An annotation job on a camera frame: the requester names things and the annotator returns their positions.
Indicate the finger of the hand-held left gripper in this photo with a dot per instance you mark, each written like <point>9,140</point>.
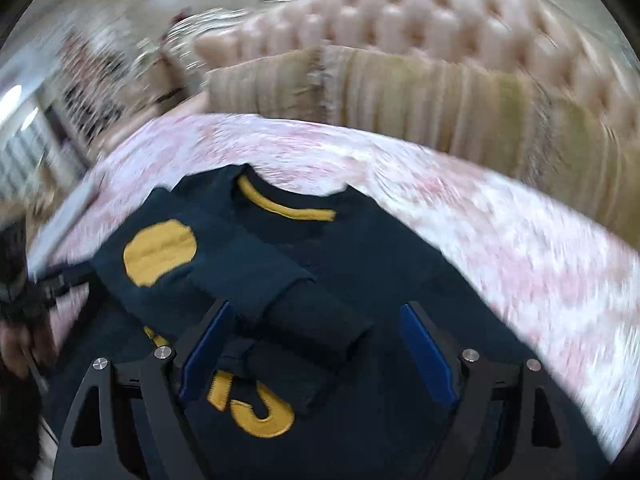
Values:
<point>65,282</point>

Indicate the person's left hand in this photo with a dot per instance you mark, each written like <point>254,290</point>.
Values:
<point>25,345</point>

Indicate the person's left forearm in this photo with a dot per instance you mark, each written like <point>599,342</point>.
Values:
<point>17,420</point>

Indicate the pink tufted headboard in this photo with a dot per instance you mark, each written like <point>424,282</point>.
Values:
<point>425,15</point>

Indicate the navy sweater with yellow print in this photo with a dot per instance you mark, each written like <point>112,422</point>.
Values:
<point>375,260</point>

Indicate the pink floral blanket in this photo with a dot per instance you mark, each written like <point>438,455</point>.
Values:
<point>500,260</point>

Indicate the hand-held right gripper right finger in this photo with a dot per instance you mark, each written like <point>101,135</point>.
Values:
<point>427,355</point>

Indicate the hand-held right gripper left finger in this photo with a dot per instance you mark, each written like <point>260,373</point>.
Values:
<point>207,355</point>

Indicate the white carved room divider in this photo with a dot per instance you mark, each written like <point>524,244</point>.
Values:
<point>95,90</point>

